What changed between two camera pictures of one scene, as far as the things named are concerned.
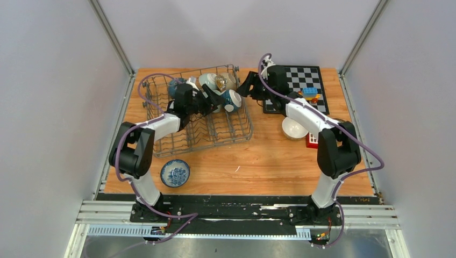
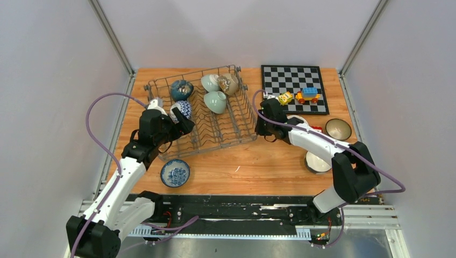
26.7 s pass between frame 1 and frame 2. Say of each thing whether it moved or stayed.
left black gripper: moved
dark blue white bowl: moved
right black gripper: moved
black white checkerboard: stayed
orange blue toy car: stayed
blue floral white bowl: stayed
